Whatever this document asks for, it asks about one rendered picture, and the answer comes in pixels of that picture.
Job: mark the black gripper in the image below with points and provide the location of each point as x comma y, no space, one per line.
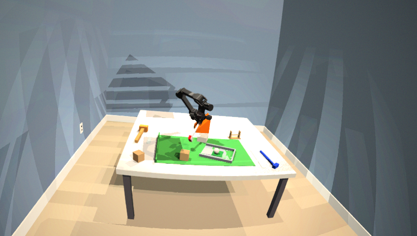
208,117

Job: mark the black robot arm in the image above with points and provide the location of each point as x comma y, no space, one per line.
198,98

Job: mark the green flat mat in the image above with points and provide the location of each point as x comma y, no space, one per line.
170,146

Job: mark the blue golf putter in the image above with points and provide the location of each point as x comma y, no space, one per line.
274,165

